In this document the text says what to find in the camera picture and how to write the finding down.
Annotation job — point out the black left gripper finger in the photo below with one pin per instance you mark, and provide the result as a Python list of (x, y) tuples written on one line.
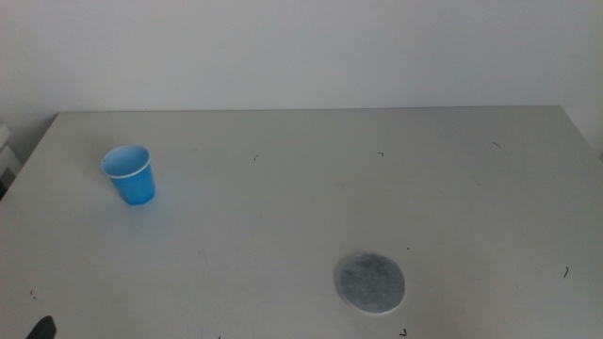
[(43, 329)]

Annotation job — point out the blue plastic cup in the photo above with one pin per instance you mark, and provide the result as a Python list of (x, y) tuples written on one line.
[(134, 186)]

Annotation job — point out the round grey felt cup mat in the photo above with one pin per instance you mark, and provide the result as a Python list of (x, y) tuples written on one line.
[(370, 283)]

